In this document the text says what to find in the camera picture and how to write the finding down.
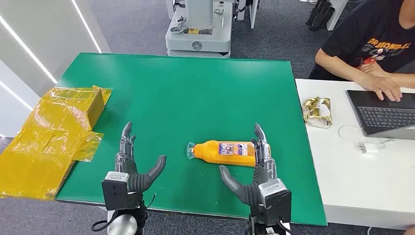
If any thin white cable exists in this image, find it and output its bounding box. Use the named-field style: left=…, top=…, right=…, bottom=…
left=337, top=125, right=394, bottom=150

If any green table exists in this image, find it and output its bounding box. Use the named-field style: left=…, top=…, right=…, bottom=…
left=55, top=52, right=327, bottom=227

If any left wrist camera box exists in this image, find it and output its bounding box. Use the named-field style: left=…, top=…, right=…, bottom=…
left=101, top=172, right=143, bottom=212

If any yellow film-wrapped cardboard box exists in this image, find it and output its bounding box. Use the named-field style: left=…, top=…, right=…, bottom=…
left=0, top=85, right=113, bottom=200

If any person's left hand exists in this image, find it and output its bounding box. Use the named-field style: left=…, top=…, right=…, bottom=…
left=359, top=62, right=392, bottom=77

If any white desk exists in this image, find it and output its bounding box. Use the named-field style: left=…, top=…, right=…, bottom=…
left=295, top=78, right=415, bottom=231

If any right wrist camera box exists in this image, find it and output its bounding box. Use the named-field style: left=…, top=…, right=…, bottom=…
left=258, top=178, right=292, bottom=225

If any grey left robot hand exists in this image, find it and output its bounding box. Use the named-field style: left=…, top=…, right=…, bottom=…
left=115, top=121, right=167, bottom=193

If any crumpled gold foil wrapper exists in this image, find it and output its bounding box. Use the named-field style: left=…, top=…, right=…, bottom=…
left=302, top=96, right=333, bottom=129

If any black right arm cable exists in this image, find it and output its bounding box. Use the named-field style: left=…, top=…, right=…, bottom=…
left=277, top=220, right=292, bottom=235

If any white furniture panel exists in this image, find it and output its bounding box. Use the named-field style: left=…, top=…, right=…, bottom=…
left=326, top=0, right=349, bottom=31

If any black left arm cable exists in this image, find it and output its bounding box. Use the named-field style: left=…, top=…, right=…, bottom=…
left=91, top=211, right=121, bottom=232

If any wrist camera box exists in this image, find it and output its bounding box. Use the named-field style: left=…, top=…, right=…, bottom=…
left=258, top=178, right=292, bottom=225
left=101, top=172, right=143, bottom=212

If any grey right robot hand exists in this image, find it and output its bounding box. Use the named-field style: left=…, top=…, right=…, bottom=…
left=219, top=123, right=278, bottom=207

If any white power adapter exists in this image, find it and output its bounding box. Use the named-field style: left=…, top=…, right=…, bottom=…
left=356, top=142, right=380, bottom=154

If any person's right hand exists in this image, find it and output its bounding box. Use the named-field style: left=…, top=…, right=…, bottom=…
left=357, top=73, right=403, bottom=102

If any dark grey laptop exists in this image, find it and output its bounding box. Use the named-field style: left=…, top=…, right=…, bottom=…
left=346, top=90, right=415, bottom=141

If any person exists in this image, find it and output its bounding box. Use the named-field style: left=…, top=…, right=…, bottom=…
left=308, top=0, right=415, bottom=103

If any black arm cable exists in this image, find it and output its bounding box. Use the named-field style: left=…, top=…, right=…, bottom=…
left=277, top=220, right=292, bottom=235
left=91, top=211, right=121, bottom=232

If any black chair base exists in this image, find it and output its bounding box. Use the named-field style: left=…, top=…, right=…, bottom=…
left=305, top=0, right=336, bottom=32

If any orange juice bottle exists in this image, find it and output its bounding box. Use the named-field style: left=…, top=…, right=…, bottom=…
left=186, top=140, right=257, bottom=167

